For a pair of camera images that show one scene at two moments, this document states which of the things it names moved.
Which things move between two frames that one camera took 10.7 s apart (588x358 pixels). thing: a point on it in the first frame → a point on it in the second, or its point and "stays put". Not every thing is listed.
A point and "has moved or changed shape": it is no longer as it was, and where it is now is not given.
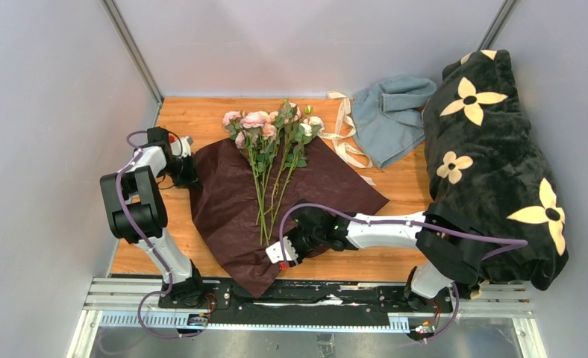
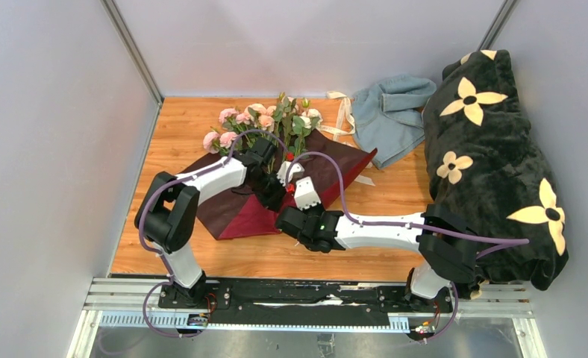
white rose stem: [298, 159] has moved or changed shape
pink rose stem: [254, 132] → [235, 124]
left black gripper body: [183, 171] → [269, 189]
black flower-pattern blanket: [490, 181] stays put
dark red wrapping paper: [224, 191] has moved or changed shape
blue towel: [389, 118] stays put
